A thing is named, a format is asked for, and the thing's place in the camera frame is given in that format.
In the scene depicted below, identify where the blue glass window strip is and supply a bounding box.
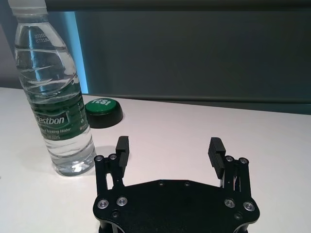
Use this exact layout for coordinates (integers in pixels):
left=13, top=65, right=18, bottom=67
left=60, top=11, right=89, bottom=94

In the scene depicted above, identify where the green button with black base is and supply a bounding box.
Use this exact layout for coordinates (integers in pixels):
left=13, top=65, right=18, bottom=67
left=85, top=98, right=124, bottom=129

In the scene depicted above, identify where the clear green-label water bottle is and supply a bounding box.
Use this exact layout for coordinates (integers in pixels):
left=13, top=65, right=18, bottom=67
left=7, top=0, right=96, bottom=177

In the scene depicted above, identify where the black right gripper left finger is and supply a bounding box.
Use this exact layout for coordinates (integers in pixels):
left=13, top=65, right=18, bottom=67
left=94, top=136, right=131, bottom=195

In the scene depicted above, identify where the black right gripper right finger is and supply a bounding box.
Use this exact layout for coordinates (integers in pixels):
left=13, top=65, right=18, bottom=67
left=208, top=137, right=251, bottom=195

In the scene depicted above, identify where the dark horizontal rail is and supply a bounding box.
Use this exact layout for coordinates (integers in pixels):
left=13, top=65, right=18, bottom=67
left=45, top=0, right=311, bottom=12

